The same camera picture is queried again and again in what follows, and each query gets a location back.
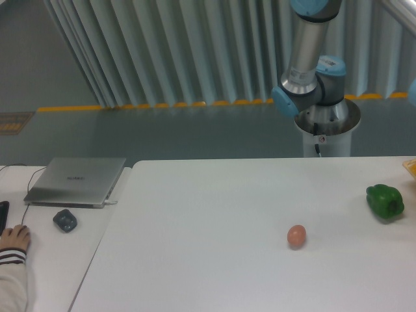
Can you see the corrugated white curtain panel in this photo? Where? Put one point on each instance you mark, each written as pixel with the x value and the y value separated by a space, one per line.
pixel 153 53

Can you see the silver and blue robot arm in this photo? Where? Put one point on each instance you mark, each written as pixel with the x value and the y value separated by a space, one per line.
pixel 308 74

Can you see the black power adapter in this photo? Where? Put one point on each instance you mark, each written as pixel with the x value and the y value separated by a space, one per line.
pixel 65 220

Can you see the brown egg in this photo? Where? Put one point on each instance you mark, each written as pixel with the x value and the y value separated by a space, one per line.
pixel 296 236

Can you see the silver closed laptop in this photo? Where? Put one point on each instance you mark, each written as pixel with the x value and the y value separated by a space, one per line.
pixel 84 182

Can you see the green bell pepper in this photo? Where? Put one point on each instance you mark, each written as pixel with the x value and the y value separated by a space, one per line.
pixel 384 201

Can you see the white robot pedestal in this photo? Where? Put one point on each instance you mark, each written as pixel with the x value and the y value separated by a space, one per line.
pixel 327 130

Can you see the person's hand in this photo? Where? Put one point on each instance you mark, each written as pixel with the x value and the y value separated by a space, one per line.
pixel 15 238

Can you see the yellow tray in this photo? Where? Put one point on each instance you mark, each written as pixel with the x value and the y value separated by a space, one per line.
pixel 410 166

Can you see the black keyboard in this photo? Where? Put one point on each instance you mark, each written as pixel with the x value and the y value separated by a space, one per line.
pixel 4 209

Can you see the white striped sleeve forearm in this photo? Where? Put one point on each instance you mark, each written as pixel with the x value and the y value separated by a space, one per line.
pixel 14 295

